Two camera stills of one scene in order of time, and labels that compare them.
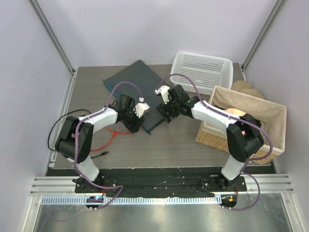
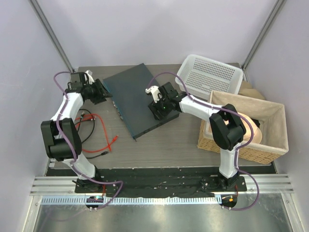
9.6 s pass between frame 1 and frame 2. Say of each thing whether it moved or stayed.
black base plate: stayed
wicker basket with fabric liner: stayed
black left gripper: moved
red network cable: moved
